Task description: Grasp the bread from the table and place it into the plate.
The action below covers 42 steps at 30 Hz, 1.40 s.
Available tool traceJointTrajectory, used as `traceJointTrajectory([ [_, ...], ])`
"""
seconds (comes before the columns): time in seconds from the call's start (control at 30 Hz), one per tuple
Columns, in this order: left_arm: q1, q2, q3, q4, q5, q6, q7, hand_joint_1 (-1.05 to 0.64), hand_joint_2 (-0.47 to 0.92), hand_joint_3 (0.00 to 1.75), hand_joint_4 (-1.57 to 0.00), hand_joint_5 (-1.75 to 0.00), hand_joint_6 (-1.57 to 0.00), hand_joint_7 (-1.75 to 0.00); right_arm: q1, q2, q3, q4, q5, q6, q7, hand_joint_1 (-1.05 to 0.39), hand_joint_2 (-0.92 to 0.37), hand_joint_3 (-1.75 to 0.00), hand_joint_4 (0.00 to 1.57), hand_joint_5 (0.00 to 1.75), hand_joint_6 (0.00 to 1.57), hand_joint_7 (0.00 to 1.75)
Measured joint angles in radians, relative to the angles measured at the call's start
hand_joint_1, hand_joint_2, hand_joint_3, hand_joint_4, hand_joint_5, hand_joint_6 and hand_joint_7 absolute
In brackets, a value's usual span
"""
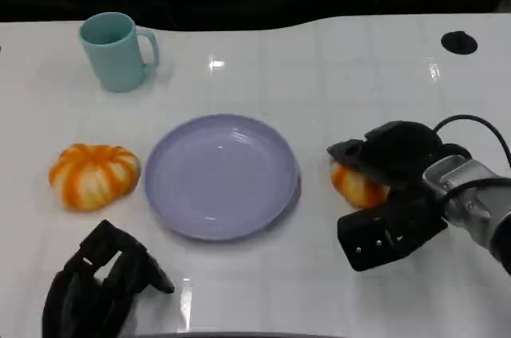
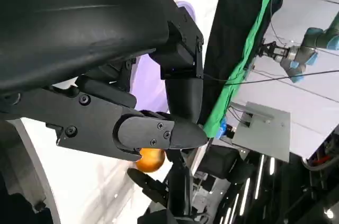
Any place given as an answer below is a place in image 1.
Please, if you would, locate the pale green mug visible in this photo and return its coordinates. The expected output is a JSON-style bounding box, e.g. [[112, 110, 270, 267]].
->
[[78, 12, 160, 93]]

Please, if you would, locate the black looping arm cable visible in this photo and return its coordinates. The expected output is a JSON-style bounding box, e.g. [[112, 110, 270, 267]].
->
[[433, 114, 511, 173]]

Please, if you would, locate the lilac plate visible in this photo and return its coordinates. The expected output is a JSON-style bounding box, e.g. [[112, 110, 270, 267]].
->
[[144, 113, 301, 241]]

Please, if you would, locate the orange white toy bread roll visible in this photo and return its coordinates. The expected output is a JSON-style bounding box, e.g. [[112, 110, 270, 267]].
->
[[330, 160, 391, 209], [48, 143, 141, 212]]

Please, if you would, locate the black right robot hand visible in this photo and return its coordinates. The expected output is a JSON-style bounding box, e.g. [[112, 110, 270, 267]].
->
[[326, 120, 450, 273]]

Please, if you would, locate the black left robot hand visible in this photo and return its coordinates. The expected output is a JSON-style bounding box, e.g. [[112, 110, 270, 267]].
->
[[42, 219, 176, 338]]

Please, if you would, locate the black round table grommet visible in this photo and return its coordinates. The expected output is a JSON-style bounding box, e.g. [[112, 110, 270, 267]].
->
[[440, 30, 478, 55]]

